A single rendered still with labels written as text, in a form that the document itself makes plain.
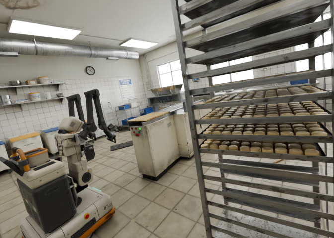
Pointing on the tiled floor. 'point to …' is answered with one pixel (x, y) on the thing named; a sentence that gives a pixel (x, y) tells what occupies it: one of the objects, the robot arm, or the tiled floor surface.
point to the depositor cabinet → (185, 134)
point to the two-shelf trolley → (126, 115)
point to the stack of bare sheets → (121, 145)
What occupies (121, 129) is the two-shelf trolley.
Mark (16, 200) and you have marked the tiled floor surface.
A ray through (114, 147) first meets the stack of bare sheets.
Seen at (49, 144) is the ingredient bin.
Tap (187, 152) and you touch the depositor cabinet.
